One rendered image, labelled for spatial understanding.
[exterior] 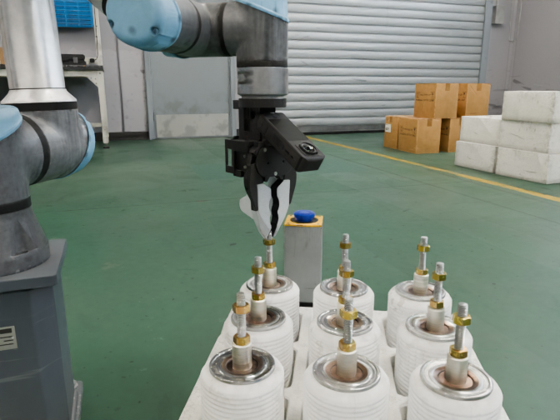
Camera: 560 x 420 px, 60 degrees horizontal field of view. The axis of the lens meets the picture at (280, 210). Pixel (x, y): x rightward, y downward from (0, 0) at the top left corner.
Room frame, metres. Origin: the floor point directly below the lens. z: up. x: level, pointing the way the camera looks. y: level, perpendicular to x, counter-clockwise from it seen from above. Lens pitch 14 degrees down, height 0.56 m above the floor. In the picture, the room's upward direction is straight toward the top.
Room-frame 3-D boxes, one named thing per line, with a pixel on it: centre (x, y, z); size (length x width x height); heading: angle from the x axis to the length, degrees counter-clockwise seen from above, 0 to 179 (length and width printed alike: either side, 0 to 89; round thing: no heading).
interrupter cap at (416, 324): (0.58, -0.20, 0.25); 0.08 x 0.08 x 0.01
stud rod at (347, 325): (0.48, -0.07, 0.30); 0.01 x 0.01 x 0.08
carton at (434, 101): (4.45, -1.40, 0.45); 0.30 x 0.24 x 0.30; 21
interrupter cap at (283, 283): (0.73, 0.02, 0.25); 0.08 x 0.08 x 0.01
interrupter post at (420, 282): (0.70, -0.22, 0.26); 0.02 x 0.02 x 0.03
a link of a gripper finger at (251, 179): (0.71, 0.03, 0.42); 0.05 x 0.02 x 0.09; 131
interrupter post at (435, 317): (0.58, -0.20, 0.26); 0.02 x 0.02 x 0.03
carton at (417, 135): (4.40, -1.25, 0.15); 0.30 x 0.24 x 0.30; 18
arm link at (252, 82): (0.74, 0.03, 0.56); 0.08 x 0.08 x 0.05
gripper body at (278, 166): (0.74, 0.03, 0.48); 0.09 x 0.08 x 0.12; 41
